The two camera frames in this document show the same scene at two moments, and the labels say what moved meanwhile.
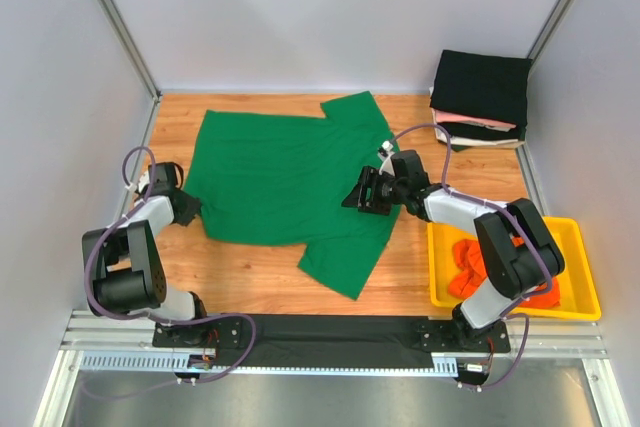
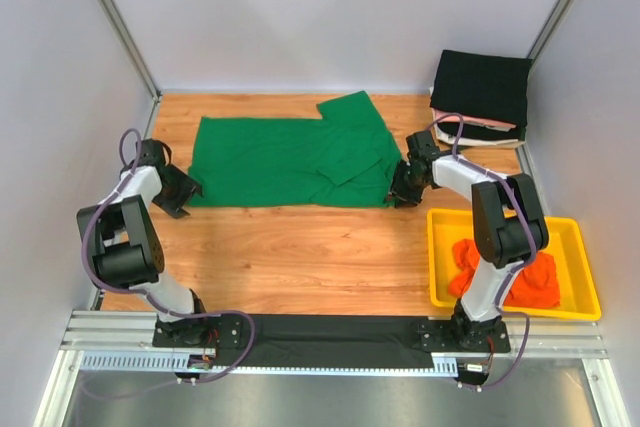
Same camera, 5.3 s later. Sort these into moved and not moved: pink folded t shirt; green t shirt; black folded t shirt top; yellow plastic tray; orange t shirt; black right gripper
Moved: black right gripper; green t shirt
Not moved: orange t shirt; black folded t shirt top; pink folded t shirt; yellow plastic tray
